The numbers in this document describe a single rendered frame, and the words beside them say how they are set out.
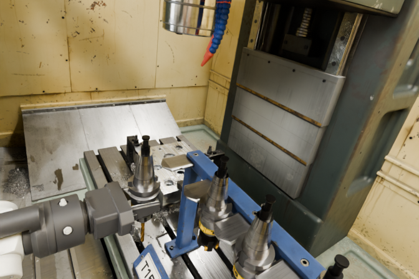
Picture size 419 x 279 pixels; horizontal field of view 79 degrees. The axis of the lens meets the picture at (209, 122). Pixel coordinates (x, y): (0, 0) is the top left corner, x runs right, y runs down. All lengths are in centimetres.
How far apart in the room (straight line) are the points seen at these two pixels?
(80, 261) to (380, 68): 111
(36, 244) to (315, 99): 85
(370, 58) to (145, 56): 134
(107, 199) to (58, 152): 110
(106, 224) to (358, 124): 78
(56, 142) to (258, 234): 139
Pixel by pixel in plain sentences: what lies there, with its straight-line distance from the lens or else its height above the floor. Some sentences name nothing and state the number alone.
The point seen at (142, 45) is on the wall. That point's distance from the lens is 181.
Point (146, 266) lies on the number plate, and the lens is 77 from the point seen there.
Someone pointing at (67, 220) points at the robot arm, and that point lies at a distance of 50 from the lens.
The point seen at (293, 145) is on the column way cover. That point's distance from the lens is 106.
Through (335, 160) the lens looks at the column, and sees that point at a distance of 102.
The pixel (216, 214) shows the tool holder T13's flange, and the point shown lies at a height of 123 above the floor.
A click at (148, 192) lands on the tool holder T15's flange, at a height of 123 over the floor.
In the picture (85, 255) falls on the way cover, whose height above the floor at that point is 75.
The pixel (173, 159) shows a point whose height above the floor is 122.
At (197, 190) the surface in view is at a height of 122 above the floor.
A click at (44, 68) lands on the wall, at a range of 172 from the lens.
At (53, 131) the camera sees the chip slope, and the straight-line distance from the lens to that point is 171.
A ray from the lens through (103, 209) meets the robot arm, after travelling 52.
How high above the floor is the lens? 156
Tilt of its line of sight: 24 degrees down
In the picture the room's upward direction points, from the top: 9 degrees clockwise
